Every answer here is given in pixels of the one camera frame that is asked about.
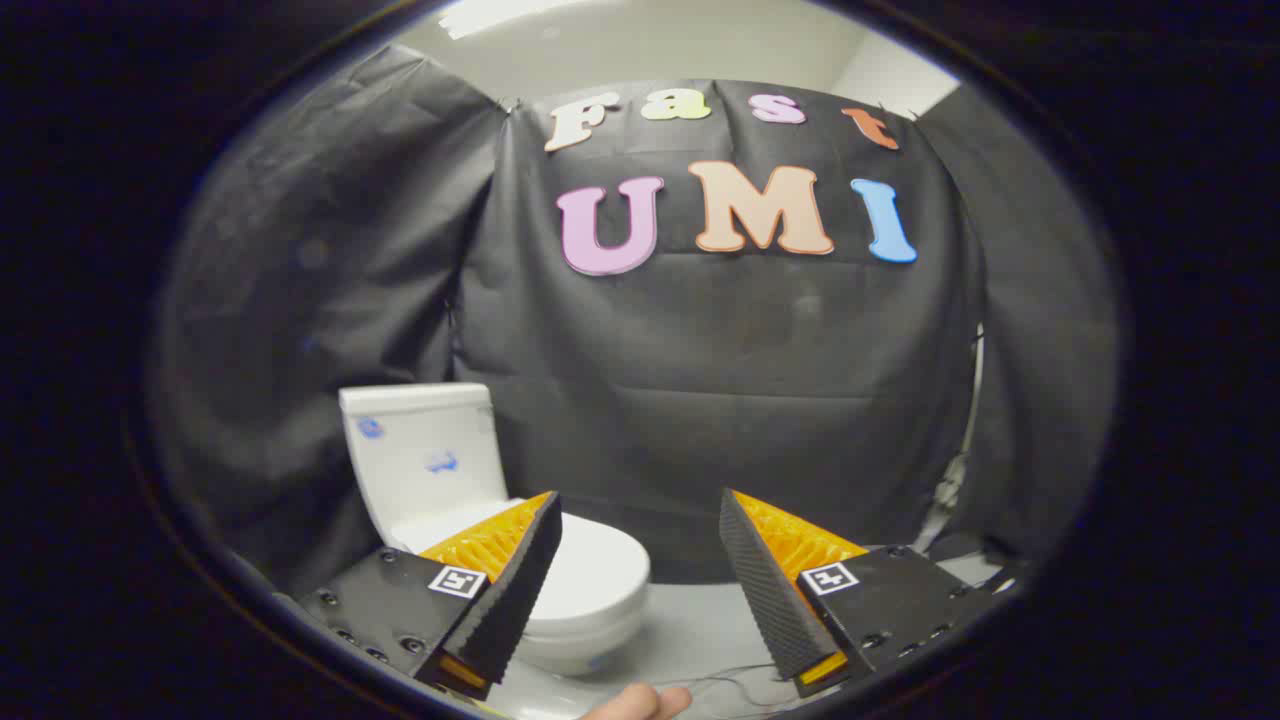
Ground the black backdrop cloth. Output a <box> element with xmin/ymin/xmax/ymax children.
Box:
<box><xmin>150</xmin><ymin>45</ymin><xmax>1121</xmax><ymax>601</ymax></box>

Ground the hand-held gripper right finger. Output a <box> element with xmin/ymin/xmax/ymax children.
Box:
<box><xmin>717</xmin><ymin>487</ymin><xmax>1003</xmax><ymax>699</ymax></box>

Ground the ceiling light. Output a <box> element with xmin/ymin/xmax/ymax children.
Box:
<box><xmin>438</xmin><ymin>0</ymin><xmax>606</xmax><ymax>41</ymax></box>

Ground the metal backdrop stand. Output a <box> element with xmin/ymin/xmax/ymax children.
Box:
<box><xmin>918</xmin><ymin>325</ymin><xmax>988</xmax><ymax>553</ymax></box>

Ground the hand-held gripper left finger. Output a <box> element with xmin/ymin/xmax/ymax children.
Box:
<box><xmin>296</xmin><ymin>490</ymin><xmax>563</xmax><ymax>701</ymax></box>

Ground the white toilet lid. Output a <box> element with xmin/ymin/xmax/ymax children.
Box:
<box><xmin>390</xmin><ymin>497</ymin><xmax>652</xmax><ymax>636</ymax></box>

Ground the white ceramic toilet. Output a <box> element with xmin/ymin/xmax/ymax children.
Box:
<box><xmin>338</xmin><ymin>383</ymin><xmax>653</xmax><ymax>678</ymax></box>

